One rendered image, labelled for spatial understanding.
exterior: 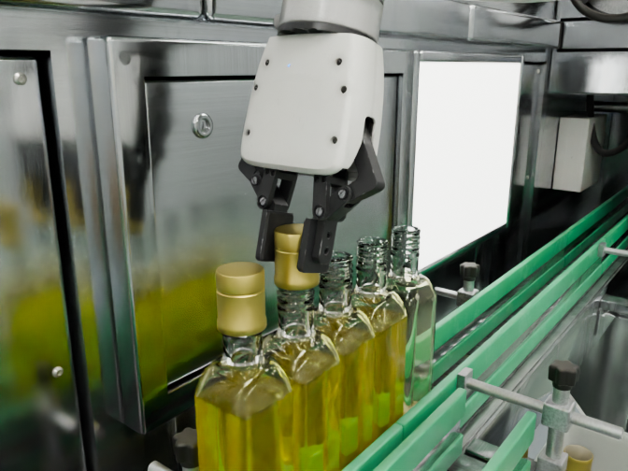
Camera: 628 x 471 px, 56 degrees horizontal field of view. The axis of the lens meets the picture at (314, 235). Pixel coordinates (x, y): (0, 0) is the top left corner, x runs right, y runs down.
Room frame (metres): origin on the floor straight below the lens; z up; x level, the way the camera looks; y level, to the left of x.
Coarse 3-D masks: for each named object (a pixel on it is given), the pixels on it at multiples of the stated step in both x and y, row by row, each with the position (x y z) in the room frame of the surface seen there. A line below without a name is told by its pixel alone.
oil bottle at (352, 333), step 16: (320, 320) 0.47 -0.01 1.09; (336, 320) 0.46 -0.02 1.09; (352, 320) 0.47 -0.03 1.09; (368, 320) 0.48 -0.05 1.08; (336, 336) 0.45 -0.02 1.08; (352, 336) 0.46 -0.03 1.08; (368, 336) 0.48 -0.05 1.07; (352, 352) 0.46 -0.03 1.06; (368, 352) 0.48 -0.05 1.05; (352, 368) 0.46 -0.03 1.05; (368, 368) 0.48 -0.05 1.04; (352, 384) 0.46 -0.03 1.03; (368, 384) 0.48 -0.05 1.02; (352, 400) 0.46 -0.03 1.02; (368, 400) 0.48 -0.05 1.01; (352, 416) 0.46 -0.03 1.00; (368, 416) 0.48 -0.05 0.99; (352, 432) 0.46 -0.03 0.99; (368, 432) 0.48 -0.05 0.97; (352, 448) 0.46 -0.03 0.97
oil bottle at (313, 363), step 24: (312, 336) 0.43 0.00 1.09; (288, 360) 0.41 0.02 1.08; (312, 360) 0.41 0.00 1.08; (336, 360) 0.43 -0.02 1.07; (312, 384) 0.41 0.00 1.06; (336, 384) 0.43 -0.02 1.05; (312, 408) 0.41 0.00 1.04; (336, 408) 0.43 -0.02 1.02; (312, 432) 0.41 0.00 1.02; (336, 432) 0.43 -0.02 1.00; (312, 456) 0.41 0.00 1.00; (336, 456) 0.43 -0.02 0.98
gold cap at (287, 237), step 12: (276, 228) 0.44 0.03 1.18; (288, 228) 0.44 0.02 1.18; (300, 228) 0.44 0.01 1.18; (276, 240) 0.43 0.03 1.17; (288, 240) 0.42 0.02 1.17; (300, 240) 0.42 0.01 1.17; (276, 252) 0.43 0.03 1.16; (288, 252) 0.42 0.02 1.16; (276, 264) 0.43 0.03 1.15; (288, 264) 0.42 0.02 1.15; (276, 276) 0.43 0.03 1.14; (288, 276) 0.42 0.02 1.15; (300, 276) 0.42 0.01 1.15; (312, 276) 0.42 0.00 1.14; (288, 288) 0.42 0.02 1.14; (300, 288) 0.42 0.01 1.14
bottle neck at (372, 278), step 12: (360, 240) 0.53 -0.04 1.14; (372, 240) 0.54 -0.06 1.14; (384, 240) 0.53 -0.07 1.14; (360, 252) 0.52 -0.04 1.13; (372, 252) 0.51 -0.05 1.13; (384, 252) 0.52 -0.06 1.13; (360, 264) 0.52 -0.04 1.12; (372, 264) 0.51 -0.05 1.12; (384, 264) 0.52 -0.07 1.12; (360, 276) 0.52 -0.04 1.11; (372, 276) 0.51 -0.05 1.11; (384, 276) 0.52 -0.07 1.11; (360, 288) 0.52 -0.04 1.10; (372, 288) 0.51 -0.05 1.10; (384, 288) 0.52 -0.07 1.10
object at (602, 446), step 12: (576, 432) 0.69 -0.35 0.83; (588, 432) 0.69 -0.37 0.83; (624, 432) 0.67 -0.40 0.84; (564, 444) 0.68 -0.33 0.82; (576, 444) 0.69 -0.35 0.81; (588, 444) 0.68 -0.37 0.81; (600, 444) 0.68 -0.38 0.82; (612, 444) 0.67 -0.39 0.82; (624, 444) 0.66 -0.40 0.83; (600, 456) 0.67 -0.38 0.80; (612, 456) 0.67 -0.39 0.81; (624, 456) 0.66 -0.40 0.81; (600, 468) 0.67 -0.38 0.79; (612, 468) 0.66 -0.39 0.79; (624, 468) 0.65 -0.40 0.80
